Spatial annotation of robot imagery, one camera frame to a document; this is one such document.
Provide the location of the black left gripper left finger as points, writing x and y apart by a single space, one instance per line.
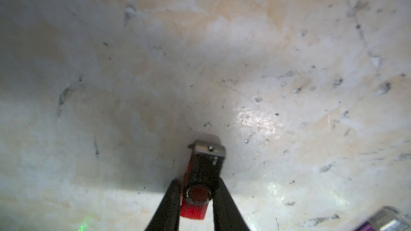
167 215

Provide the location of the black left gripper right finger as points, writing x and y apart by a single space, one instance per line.
226 215

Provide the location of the red swivel usb drive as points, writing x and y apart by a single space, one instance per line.
200 178

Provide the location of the purple usb drive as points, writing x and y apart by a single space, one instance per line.
386 219

